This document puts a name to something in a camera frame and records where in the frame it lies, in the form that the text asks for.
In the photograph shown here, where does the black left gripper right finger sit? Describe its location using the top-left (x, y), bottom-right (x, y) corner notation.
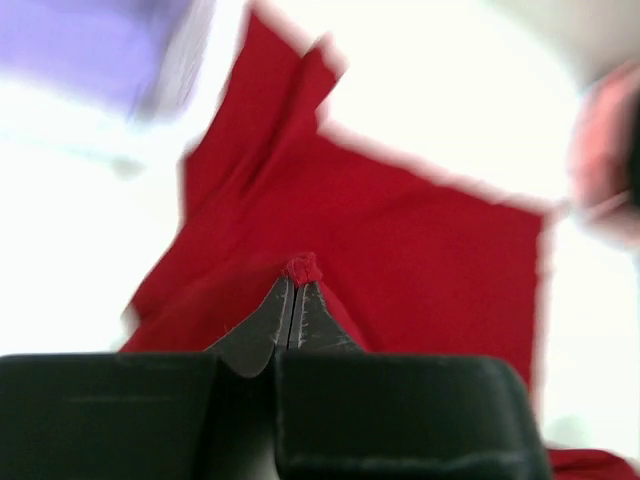
top-left (274, 283), bottom-right (552, 479)

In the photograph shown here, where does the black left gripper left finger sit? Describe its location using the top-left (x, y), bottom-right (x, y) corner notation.
top-left (1, 278), bottom-right (295, 479)

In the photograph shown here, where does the folded pink t-shirt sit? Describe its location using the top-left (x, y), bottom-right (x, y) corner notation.
top-left (569, 63), bottom-right (639, 246)

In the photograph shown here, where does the purple t-shirt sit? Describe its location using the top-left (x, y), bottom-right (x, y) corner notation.
top-left (1, 1), bottom-right (215, 117)

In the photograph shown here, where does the red t-shirt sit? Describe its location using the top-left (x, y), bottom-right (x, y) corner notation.
top-left (125, 10), bottom-right (635, 479)

